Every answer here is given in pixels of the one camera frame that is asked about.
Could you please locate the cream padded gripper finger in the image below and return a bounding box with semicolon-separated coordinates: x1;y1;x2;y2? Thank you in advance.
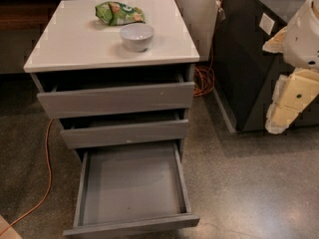
265;68;319;134
262;27;287;54

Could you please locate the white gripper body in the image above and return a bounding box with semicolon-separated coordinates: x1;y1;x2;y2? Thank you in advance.
283;0;319;70

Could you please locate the grey bottom drawer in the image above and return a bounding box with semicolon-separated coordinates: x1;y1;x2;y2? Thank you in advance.
64;141;199;239

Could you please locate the grey drawer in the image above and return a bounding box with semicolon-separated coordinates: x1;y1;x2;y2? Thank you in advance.
38;82;194;119
61;111;188;149
64;141;199;239

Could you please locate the grey top drawer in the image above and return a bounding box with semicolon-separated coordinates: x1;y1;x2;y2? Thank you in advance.
38;82;194;119

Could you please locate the white-topped grey drawer cabinet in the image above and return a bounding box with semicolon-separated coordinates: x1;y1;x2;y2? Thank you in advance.
22;0;200;164

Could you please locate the grey middle drawer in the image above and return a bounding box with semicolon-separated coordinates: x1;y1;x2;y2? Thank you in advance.
61;111;188;149

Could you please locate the dark grey trash bin cabinet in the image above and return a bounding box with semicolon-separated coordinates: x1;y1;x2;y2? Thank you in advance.
213;0;305;131

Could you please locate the white bowl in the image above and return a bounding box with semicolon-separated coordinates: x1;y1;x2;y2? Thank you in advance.
120;23;155;52

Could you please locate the green snack bag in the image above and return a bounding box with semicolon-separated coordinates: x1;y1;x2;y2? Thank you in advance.
95;1;145;26

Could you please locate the tan cardboard corner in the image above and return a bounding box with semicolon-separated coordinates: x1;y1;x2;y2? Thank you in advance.
0;215;23;239

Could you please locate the orange extension cable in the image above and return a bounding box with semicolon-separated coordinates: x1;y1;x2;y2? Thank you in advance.
0;0;233;237

